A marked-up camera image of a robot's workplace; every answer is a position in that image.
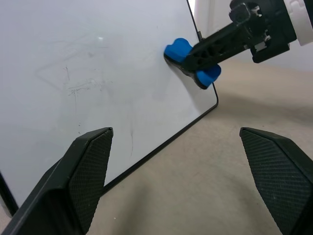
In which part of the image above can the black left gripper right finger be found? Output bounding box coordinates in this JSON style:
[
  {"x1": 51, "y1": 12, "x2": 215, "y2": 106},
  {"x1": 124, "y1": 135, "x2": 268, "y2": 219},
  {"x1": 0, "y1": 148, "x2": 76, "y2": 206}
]
[{"x1": 239, "y1": 127, "x2": 313, "y2": 235}]

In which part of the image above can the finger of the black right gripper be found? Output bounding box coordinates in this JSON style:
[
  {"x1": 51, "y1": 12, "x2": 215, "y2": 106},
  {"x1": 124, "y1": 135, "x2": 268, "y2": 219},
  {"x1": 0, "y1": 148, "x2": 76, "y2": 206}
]
[{"x1": 182, "y1": 23, "x2": 251, "y2": 74}]

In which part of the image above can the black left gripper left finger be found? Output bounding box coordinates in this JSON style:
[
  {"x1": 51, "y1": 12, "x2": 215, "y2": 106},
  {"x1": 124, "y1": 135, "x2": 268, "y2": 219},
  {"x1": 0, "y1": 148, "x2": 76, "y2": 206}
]
[{"x1": 0, "y1": 127, "x2": 114, "y2": 235}]

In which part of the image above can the blue whiteboard eraser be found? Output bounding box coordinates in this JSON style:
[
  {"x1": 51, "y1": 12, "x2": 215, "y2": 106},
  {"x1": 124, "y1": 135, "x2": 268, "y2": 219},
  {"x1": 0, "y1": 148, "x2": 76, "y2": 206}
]
[{"x1": 163, "y1": 37, "x2": 222, "y2": 90}]

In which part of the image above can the black-framed whiteboard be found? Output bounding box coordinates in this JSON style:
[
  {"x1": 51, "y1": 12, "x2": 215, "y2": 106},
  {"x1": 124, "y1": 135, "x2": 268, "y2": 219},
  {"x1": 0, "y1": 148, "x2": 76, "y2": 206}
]
[{"x1": 0, "y1": 0, "x2": 219, "y2": 217}]

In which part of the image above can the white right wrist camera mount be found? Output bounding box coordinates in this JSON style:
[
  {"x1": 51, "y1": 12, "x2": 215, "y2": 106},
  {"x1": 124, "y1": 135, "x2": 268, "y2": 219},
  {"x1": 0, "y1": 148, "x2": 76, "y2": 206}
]
[{"x1": 283, "y1": 0, "x2": 313, "y2": 47}]

